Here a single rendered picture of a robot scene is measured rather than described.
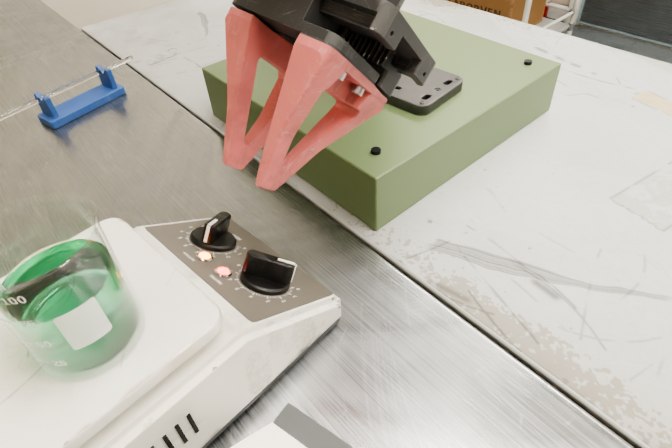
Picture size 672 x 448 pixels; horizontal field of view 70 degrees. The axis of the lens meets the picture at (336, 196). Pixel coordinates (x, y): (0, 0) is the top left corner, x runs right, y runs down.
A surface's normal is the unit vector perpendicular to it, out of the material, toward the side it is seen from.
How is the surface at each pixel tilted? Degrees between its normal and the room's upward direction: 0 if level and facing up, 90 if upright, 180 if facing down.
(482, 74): 1
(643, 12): 90
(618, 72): 0
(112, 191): 0
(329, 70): 108
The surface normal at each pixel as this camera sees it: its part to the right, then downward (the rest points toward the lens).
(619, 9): -0.75, 0.47
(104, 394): -0.06, -0.75
